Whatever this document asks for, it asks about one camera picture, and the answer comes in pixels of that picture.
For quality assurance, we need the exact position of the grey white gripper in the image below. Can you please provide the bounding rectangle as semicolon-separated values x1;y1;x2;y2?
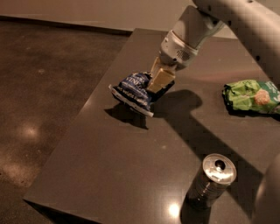
147;6;223;93

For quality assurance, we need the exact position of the blue Kettle chip bag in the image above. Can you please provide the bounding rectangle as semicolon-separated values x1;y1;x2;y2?
108;71;176;118

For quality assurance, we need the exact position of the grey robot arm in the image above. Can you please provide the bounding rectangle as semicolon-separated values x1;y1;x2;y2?
154;0;280;224

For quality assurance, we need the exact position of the green chip bag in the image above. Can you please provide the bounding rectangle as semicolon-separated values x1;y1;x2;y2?
222;80;280;115

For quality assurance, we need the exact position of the silver Red Bull can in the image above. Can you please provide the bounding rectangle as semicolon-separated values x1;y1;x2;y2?
186;153;237;210

